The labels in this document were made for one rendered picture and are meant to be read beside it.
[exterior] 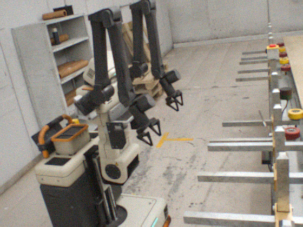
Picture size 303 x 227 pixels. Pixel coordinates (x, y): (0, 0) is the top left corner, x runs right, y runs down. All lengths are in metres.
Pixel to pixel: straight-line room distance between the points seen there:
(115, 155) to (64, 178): 0.32
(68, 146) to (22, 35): 2.05
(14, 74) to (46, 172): 2.04
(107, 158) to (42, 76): 2.09
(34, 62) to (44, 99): 0.43
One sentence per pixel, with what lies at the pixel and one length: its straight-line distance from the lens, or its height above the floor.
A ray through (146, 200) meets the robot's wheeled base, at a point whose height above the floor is 0.28.
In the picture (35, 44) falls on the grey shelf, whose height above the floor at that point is 1.35.
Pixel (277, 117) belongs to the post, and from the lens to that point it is 1.50.
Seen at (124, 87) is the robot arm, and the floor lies 1.27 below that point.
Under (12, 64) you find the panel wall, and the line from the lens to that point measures 3.88.
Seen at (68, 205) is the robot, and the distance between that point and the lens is 2.07.
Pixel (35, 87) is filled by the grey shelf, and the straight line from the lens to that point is 3.95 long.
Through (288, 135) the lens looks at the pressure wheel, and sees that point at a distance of 1.75.
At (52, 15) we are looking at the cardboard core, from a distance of 4.22.
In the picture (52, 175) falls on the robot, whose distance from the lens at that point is 2.01.
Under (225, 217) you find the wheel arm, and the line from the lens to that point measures 1.12.
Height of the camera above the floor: 1.66
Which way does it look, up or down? 20 degrees down
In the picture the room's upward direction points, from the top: 10 degrees counter-clockwise
